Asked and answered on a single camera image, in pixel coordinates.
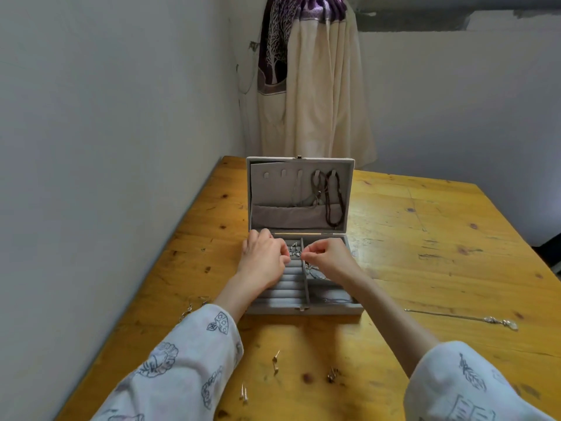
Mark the person's left hand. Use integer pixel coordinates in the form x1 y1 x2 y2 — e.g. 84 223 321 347
237 229 292 291

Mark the person's right hand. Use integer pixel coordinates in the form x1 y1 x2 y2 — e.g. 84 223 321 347
301 238 365 287

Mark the person's right forearm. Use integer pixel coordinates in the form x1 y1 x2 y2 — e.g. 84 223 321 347
344 276 556 421

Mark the person's left forearm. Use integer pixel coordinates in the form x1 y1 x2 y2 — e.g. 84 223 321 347
90 276 264 421

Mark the grey velvet jewelry box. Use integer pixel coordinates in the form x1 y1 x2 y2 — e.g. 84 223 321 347
245 156 365 316

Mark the cream and purple curtain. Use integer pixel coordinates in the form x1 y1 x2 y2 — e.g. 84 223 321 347
237 0 378 169

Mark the dark furniture piece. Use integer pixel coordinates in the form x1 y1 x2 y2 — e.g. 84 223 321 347
531 234 561 277

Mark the dark brown beaded necklace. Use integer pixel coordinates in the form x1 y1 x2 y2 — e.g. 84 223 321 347
325 170 347 229

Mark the thin silver chain necklace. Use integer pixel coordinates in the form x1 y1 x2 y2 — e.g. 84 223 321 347
290 173 317 208

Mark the dark cord necklace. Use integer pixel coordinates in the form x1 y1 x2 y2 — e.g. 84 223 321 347
311 170 328 207

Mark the long silver pendant necklace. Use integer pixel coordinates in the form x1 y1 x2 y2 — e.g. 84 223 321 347
404 308 520 332

